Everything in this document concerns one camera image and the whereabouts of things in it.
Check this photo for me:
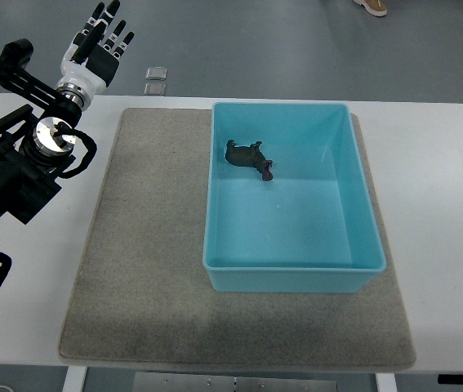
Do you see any upper silver floor plate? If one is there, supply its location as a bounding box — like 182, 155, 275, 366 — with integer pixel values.
145, 67, 167, 81

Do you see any silver floor plate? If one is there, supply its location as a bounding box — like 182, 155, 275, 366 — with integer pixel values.
145, 67, 167, 81
144, 82, 167, 96

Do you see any lower silver floor plate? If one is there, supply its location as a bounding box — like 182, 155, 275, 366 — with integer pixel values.
144, 82, 167, 96

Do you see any blue plastic box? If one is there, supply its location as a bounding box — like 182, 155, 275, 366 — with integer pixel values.
203, 102, 387, 293

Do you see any brown shoe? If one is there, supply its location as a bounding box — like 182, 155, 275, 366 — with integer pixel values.
354, 0, 387, 17

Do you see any brown toy hippo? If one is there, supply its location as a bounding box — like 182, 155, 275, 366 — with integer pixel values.
225, 140, 273, 181

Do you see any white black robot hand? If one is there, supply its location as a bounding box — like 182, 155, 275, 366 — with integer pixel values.
56, 0, 135, 93

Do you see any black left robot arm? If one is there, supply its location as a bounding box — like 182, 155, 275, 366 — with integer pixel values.
0, 1, 134, 224

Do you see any grey felt mat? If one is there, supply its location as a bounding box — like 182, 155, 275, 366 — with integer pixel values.
58, 109, 416, 372

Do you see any grey metal table base plate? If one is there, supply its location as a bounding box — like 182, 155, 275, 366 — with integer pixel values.
132, 372, 338, 392

